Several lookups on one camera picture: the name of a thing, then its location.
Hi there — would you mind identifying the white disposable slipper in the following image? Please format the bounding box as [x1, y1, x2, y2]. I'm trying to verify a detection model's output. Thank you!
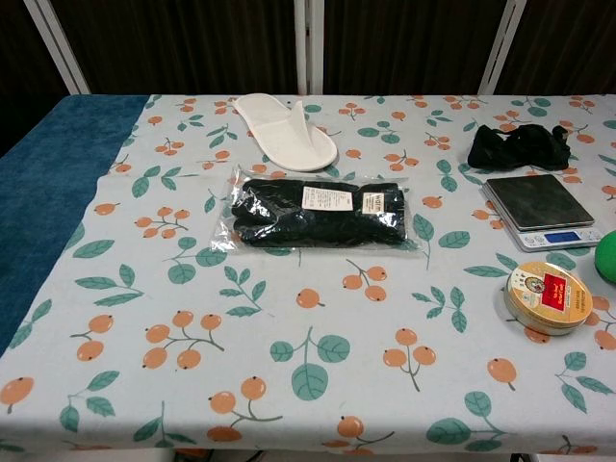
[231, 92, 339, 171]

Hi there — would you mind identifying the round gold tin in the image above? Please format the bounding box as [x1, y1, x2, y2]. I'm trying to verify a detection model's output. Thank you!
[503, 261, 594, 337]

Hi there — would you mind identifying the white partition frame post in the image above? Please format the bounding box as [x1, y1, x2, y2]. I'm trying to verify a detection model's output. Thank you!
[476, 0, 526, 95]
[22, 0, 91, 95]
[293, 0, 325, 95]

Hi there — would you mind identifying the blue plush cloth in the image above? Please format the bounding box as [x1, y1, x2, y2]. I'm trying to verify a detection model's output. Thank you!
[0, 93, 151, 356]

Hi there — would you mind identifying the floral fruit print tablecloth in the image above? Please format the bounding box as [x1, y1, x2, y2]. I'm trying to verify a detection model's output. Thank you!
[0, 92, 616, 457]

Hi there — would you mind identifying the silver digital scale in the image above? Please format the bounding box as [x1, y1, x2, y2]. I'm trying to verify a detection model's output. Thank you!
[481, 173, 609, 253]

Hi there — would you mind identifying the green round object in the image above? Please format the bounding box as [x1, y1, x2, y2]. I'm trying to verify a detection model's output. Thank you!
[592, 233, 616, 287]

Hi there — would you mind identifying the bagged black socks pack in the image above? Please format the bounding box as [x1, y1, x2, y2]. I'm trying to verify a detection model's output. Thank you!
[209, 164, 432, 270]

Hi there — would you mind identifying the crumpled black fabric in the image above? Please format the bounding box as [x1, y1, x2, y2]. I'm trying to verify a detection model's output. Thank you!
[466, 122, 573, 171]

